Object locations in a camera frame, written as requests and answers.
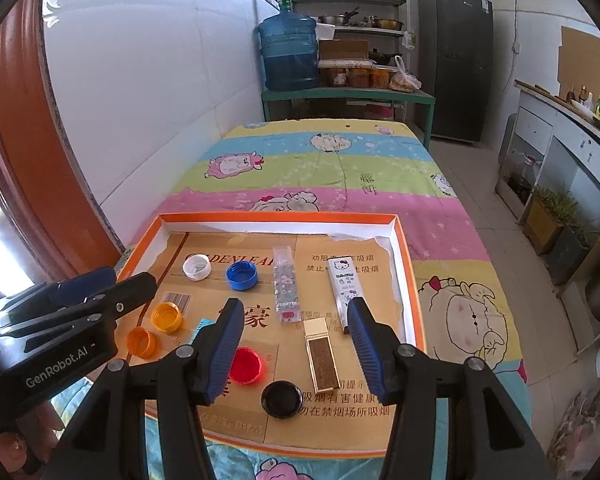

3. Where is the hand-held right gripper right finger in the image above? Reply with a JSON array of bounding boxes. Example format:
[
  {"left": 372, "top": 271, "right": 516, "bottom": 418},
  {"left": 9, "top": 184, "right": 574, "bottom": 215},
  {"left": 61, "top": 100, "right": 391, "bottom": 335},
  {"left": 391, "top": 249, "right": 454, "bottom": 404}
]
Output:
[{"left": 346, "top": 297, "right": 556, "bottom": 480}]

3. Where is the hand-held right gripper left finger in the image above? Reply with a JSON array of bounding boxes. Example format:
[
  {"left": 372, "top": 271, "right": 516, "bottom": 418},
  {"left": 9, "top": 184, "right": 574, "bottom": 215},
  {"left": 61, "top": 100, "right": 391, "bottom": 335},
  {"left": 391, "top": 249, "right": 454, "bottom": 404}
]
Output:
[{"left": 42, "top": 298, "right": 246, "bottom": 480}]

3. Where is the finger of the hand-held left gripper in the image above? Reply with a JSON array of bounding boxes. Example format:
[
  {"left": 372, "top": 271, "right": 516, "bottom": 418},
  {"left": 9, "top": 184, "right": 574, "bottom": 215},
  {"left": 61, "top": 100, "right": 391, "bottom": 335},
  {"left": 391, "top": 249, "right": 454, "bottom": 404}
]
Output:
[
  {"left": 0, "top": 272, "right": 158, "bottom": 353},
  {"left": 0, "top": 267, "right": 117, "bottom": 326}
]

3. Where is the red bottle cap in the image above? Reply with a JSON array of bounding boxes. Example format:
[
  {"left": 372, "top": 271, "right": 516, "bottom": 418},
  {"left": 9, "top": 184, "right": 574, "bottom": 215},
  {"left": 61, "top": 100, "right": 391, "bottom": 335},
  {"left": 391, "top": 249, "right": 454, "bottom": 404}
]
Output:
[{"left": 229, "top": 346, "right": 266, "bottom": 386}]

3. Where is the teal floral lighter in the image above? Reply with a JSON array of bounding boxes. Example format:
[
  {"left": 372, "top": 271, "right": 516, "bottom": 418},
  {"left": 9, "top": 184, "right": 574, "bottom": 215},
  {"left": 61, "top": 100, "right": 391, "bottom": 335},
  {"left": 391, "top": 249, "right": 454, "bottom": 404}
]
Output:
[{"left": 190, "top": 317, "right": 218, "bottom": 348}]

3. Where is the orange bottle cap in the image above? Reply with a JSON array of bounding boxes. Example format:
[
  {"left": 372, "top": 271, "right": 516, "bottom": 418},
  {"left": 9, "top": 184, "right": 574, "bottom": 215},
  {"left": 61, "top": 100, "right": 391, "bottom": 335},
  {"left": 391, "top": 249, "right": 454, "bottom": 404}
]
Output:
[
  {"left": 151, "top": 302, "right": 183, "bottom": 334},
  {"left": 126, "top": 327, "right": 158, "bottom": 359}
]

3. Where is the gold rectangular lighter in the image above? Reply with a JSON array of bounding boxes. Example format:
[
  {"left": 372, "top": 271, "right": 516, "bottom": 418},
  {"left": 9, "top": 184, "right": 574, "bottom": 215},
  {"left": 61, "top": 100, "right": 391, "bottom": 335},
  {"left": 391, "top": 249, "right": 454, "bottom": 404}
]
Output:
[{"left": 302, "top": 317, "right": 341, "bottom": 395}]

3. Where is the white bottle cap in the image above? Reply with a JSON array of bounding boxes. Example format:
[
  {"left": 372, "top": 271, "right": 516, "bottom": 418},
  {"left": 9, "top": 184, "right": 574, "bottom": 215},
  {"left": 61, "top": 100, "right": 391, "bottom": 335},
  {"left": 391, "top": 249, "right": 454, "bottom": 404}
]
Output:
[{"left": 183, "top": 254, "right": 212, "bottom": 281}]

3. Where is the black bottle cap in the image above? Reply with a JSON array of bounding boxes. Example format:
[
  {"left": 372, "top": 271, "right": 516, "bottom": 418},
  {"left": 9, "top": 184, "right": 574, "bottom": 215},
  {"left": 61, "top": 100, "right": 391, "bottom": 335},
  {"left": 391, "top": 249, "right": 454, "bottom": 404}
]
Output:
[{"left": 260, "top": 381, "right": 304, "bottom": 418}]

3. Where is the white cartoon printed lighter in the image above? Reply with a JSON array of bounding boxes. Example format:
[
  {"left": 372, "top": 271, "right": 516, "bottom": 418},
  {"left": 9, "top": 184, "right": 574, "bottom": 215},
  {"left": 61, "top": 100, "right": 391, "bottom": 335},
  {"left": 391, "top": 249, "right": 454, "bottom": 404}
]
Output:
[{"left": 327, "top": 256, "right": 367, "bottom": 333}]

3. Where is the blue bottle cap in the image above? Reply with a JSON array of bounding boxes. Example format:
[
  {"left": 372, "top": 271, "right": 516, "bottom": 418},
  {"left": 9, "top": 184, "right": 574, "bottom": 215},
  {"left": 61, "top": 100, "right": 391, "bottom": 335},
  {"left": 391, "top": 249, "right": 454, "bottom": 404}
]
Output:
[{"left": 226, "top": 262, "right": 259, "bottom": 292}]

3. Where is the clear plastic rectangular box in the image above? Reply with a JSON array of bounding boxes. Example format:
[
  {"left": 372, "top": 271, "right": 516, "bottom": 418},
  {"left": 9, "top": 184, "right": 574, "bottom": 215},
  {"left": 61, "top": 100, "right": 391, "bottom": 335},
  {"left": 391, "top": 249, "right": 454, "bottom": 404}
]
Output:
[{"left": 272, "top": 245, "right": 303, "bottom": 326}]

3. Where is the orange-rimmed shallow box tray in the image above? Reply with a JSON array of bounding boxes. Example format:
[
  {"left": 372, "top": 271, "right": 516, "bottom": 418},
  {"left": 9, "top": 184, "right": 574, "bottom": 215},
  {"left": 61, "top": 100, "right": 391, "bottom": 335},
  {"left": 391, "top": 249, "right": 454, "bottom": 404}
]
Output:
[{"left": 116, "top": 212, "right": 427, "bottom": 458}]

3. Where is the person's left hand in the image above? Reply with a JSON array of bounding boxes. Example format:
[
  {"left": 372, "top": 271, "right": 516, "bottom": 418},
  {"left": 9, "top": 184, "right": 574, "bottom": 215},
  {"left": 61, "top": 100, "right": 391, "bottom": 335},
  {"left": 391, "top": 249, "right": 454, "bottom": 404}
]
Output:
[{"left": 0, "top": 402, "right": 60, "bottom": 471}]

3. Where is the flattened cardboard carton sheet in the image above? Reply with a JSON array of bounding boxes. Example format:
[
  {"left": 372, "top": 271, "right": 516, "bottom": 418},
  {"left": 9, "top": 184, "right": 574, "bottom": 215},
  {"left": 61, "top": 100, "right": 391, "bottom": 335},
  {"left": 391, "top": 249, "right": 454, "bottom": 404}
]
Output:
[{"left": 145, "top": 230, "right": 406, "bottom": 453}]

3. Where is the red-brown wooden door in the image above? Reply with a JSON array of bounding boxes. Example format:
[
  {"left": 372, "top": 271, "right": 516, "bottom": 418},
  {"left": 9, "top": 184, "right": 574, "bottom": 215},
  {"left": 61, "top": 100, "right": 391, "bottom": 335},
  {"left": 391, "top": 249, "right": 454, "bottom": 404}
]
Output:
[{"left": 0, "top": 0, "right": 126, "bottom": 301}]

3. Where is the wooden planter with green plants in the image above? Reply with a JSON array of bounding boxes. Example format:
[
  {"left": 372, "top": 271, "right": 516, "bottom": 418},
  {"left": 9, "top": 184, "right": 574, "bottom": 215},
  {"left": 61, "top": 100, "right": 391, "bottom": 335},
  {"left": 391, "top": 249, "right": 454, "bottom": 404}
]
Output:
[{"left": 522, "top": 187, "right": 578, "bottom": 256}]

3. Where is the dark planter box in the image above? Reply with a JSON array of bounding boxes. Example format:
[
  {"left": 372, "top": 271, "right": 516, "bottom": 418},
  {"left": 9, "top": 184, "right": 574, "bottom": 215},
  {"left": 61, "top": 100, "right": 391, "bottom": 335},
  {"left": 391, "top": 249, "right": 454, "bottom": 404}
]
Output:
[{"left": 545, "top": 225, "right": 600, "bottom": 286}]

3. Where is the printed woven sack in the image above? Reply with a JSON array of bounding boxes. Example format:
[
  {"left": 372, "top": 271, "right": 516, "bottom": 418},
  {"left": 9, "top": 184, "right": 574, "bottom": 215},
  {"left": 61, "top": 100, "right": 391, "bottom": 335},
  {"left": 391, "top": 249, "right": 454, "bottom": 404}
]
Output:
[{"left": 550, "top": 375, "right": 600, "bottom": 480}]

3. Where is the clear plastic jug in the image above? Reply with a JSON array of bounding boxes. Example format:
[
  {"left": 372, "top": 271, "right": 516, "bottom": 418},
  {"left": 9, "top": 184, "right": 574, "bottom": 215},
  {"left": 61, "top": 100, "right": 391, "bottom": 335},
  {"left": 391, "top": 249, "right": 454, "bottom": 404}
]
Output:
[{"left": 507, "top": 155, "right": 543, "bottom": 201}]

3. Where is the green metal table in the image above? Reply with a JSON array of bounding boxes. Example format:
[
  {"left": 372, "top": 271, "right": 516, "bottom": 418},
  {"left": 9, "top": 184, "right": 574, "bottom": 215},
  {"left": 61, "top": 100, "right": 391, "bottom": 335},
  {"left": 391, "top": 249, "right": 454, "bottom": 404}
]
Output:
[{"left": 261, "top": 87, "right": 437, "bottom": 151}]

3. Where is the plastic bag of food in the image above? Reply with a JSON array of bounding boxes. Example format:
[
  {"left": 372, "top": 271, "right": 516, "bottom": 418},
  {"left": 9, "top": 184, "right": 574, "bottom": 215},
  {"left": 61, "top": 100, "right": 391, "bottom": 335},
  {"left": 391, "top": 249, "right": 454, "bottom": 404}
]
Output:
[{"left": 389, "top": 56, "right": 423, "bottom": 93}]

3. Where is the blue water jug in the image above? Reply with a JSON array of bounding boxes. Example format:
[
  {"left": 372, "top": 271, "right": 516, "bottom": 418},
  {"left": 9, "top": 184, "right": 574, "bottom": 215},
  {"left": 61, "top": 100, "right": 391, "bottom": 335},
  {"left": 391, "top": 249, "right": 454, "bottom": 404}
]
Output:
[{"left": 257, "top": 14, "right": 319, "bottom": 92}]

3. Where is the black frying pan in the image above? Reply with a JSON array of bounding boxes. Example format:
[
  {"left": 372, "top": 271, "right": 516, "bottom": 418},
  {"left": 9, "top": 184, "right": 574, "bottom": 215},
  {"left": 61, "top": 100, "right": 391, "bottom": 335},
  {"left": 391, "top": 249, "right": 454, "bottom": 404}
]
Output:
[{"left": 367, "top": 49, "right": 403, "bottom": 66}]

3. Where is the white kitchen counter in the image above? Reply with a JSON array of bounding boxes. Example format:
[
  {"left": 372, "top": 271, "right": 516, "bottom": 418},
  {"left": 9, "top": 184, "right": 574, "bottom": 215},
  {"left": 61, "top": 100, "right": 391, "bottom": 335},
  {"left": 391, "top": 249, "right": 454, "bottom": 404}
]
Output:
[{"left": 512, "top": 80, "right": 600, "bottom": 351}]

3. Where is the brown cardboard box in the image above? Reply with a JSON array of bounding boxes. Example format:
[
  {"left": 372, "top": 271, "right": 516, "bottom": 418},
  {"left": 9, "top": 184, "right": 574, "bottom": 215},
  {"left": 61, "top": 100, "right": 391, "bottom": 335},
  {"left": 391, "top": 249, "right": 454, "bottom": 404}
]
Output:
[{"left": 319, "top": 40, "right": 370, "bottom": 61}]

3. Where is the dark grey refrigerator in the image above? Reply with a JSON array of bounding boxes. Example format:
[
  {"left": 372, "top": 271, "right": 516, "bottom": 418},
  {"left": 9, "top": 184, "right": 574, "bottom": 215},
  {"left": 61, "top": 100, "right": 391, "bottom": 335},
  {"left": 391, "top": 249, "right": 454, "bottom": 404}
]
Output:
[{"left": 417, "top": 0, "right": 494, "bottom": 143}]

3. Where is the row of condiment bottles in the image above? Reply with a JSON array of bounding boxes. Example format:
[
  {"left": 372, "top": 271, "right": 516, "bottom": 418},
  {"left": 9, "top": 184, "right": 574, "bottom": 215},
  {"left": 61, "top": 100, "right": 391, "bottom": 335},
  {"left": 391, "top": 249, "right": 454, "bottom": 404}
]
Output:
[{"left": 565, "top": 85, "right": 600, "bottom": 133}]

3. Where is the white metal shelf rack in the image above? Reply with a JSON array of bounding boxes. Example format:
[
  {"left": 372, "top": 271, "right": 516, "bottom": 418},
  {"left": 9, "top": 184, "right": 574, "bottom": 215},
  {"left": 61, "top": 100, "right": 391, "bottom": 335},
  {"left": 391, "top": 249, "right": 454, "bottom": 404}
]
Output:
[{"left": 286, "top": 0, "right": 408, "bottom": 91}]

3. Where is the cardboard sheet on wall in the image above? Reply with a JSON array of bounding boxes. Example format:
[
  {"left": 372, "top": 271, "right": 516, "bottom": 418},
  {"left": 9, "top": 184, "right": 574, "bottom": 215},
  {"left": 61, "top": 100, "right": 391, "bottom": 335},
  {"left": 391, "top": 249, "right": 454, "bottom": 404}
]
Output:
[{"left": 557, "top": 26, "right": 600, "bottom": 106}]

